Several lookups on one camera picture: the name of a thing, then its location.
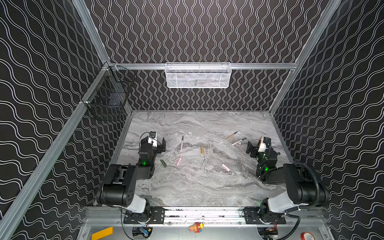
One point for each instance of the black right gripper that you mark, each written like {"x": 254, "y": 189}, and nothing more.
{"x": 256, "y": 149}

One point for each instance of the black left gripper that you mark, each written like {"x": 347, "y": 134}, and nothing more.
{"x": 156, "y": 147}

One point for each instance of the tan pen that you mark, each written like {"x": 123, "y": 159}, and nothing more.
{"x": 231, "y": 136}

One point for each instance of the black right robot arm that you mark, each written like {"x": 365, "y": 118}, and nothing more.
{"x": 304, "y": 188}

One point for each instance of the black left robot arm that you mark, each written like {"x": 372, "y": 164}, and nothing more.
{"x": 119, "y": 184}

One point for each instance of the green pen cap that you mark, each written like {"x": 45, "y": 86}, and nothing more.
{"x": 163, "y": 163}

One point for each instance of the pink pen cap right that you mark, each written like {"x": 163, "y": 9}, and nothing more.
{"x": 226, "y": 168}

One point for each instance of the red tape roll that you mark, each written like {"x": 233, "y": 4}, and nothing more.
{"x": 307, "y": 236}

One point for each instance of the yellow block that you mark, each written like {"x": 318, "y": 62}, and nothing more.
{"x": 102, "y": 233}

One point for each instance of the red yellow toy figure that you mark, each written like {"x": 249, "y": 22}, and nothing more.
{"x": 196, "y": 227}

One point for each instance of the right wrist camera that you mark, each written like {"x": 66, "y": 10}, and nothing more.
{"x": 262, "y": 145}

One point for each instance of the black wire basket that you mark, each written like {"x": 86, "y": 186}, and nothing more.
{"x": 108, "y": 102}

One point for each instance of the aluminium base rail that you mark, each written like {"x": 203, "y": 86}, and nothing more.
{"x": 184, "y": 217}

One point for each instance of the white wire mesh basket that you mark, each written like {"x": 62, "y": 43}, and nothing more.
{"x": 197, "y": 75}

